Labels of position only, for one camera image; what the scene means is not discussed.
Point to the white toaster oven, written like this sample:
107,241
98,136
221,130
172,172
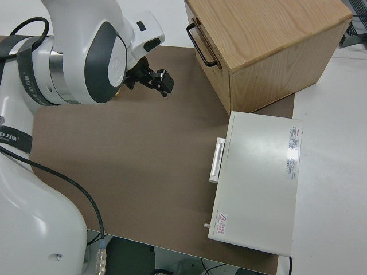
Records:
258,177

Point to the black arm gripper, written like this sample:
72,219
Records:
139,73

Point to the dark round floor base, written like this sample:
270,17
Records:
129,257

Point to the light wooden drawer cabinet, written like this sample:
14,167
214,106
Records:
272,34

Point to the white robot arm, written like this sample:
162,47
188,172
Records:
71,57

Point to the wooden drawer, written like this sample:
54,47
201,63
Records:
206,46

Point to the brown table mat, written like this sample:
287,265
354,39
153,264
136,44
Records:
129,157

